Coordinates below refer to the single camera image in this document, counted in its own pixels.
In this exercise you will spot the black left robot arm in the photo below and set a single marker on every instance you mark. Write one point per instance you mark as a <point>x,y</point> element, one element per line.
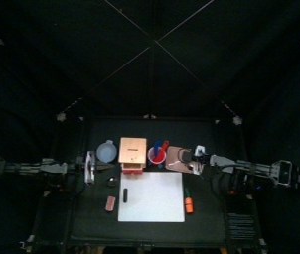
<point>28,167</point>

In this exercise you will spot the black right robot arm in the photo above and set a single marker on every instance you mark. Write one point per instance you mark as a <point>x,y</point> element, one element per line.
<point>249,168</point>

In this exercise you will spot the green toy sushi roll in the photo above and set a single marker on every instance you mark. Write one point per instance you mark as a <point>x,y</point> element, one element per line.
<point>186,156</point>

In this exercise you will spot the wooden knife block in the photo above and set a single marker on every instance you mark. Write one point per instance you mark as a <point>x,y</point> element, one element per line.
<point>133,150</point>

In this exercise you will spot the white cutting board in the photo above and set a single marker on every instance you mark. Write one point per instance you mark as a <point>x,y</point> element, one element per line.
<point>153,201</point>

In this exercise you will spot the light blue bowl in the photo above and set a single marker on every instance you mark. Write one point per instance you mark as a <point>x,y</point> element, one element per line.
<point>106,152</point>

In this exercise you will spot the small black round object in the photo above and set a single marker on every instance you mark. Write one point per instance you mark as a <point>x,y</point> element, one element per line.
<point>111,181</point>

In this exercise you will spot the red plastic utensil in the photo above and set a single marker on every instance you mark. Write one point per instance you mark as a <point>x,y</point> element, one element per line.
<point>163,145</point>

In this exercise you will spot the blue plastic utensil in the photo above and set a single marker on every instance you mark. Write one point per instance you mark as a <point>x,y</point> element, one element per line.
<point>155,147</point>

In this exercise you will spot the red plastic cup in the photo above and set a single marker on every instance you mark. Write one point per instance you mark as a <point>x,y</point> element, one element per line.
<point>153,160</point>

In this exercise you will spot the small black stick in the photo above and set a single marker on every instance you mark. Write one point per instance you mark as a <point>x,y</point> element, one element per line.
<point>125,195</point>

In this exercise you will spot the pink rectangular toy block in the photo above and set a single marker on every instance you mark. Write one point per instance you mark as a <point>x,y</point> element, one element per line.
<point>110,203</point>

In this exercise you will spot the white frame bracket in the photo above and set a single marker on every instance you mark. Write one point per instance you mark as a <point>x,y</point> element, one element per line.
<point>237,120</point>
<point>149,116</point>
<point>60,116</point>

